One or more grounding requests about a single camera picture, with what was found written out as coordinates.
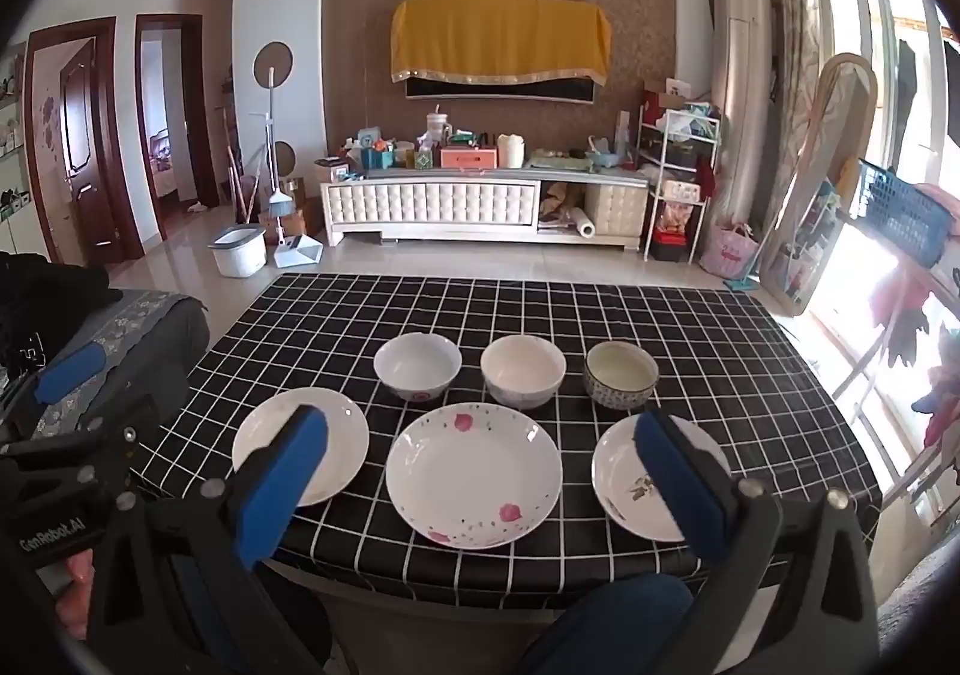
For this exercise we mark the person's left hand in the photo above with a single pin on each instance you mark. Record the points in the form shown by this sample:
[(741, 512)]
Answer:
[(71, 585)]

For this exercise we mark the plain cream bowl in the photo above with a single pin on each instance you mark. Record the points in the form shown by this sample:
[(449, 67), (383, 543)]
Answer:
[(523, 367)]

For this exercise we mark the red box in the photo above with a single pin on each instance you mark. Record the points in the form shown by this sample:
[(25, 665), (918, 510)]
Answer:
[(667, 245)]

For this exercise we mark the white dustpan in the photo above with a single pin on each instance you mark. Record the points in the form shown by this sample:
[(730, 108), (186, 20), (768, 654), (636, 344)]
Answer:
[(300, 253)]

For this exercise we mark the grey embroidered sofa cover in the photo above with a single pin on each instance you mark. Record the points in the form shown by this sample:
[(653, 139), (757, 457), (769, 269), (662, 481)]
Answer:
[(135, 330)]

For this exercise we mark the dark wooden door frame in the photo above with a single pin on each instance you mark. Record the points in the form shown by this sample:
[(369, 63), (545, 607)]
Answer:
[(196, 120)]

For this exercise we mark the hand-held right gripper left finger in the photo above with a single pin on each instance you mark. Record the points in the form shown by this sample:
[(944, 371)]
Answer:
[(289, 469)]

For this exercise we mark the pink cloth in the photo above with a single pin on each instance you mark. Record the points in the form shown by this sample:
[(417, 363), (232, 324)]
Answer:
[(941, 199)]

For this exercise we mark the black cloth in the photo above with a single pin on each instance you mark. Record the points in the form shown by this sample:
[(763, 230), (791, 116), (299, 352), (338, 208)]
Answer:
[(45, 292)]

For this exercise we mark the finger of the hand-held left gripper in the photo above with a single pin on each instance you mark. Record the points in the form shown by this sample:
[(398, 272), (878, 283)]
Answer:
[(105, 439), (71, 367)]

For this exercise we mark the pink bag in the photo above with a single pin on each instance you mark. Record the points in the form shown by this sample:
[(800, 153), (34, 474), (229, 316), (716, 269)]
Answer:
[(727, 255)]

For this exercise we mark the white bowl with red print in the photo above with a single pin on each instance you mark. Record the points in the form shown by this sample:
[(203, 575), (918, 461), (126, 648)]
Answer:
[(418, 364)]

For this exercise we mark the grey broom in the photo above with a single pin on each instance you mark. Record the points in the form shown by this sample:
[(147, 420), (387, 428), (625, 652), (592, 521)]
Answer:
[(279, 200)]

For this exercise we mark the leaning wooden frame board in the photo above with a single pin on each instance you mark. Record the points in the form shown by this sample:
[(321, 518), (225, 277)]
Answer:
[(832, 135)]

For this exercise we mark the white tufted TV cabinet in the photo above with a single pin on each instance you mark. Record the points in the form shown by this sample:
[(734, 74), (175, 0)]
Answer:
[(427, 202)]

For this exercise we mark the black checkered tablecloth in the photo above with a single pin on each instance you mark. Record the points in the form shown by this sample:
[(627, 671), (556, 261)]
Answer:
[(525, 304)]

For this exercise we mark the pink storage box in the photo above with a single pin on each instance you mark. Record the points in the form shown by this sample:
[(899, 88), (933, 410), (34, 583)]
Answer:
[(469, 157)]

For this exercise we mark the white mop bucket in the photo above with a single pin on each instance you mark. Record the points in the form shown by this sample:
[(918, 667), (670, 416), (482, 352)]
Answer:
[(238, 253)]

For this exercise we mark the light blue basin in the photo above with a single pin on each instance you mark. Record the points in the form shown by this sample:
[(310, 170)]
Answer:
[(604, 159)]

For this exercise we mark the dark wooden door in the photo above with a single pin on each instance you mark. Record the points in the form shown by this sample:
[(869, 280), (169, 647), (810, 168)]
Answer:
[(75, 127)]

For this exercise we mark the yellow cloth cover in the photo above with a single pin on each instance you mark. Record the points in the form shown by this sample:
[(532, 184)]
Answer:
[(499, 37)]

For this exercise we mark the white paper roll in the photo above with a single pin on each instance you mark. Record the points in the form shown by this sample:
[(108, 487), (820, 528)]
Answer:
[(581, 223)]

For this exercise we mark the blue plastic basket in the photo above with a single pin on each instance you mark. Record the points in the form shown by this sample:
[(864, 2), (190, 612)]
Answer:
[(900, 210)]

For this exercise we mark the person's left leg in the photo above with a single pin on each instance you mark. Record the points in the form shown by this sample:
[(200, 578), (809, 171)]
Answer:
[(191, 596)]

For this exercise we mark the person's right leg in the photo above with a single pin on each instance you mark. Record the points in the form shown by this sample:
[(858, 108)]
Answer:
[(607, 626)]

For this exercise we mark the cardboard box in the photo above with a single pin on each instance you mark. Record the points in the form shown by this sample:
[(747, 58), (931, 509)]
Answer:
[(294, 221)]

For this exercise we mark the white metal shelf rack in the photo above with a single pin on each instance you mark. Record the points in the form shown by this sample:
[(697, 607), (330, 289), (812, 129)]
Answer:
[(679, 142)]

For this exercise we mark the patterned curtain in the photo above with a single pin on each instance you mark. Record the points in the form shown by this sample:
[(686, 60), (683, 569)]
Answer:
[(791, 45)]

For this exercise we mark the blue patterned bowl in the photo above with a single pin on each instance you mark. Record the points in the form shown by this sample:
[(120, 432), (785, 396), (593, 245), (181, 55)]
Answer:
[(621, 371)]

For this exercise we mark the black television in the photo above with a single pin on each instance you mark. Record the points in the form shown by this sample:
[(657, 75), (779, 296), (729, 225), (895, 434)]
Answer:
[(499, 90)]

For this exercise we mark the person's leg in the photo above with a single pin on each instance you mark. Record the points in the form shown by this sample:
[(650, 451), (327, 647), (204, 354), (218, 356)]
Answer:
[(607, 626), (191, 596)]

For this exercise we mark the teal box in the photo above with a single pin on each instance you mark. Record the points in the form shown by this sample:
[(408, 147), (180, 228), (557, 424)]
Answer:
[(375, 157)]

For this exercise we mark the black hanging garment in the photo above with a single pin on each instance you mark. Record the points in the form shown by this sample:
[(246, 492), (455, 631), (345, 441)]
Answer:
[(907, 75), (952, 97)]

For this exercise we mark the white plate with plant print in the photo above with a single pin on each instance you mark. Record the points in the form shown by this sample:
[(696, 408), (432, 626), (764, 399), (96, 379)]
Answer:
[(619, 472)]

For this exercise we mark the white floor mop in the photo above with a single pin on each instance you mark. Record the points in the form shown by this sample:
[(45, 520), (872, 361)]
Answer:
[(271, 120)]

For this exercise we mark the pink flower plate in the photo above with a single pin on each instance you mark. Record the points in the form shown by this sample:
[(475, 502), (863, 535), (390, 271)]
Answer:
[(474, 476)]

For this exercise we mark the silver standing air conditioner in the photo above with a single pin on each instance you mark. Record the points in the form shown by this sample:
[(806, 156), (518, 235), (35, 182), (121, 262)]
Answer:
[(739, 105)]

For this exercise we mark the plain white plate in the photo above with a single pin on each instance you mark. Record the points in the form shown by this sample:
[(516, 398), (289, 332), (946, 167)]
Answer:
[(262, 435)]

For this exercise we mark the white cup with straw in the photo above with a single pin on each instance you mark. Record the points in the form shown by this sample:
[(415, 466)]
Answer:
[(437, 126)]

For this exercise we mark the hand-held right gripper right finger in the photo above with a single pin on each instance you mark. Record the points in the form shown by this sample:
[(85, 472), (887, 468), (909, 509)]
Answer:
[(679, 487)]

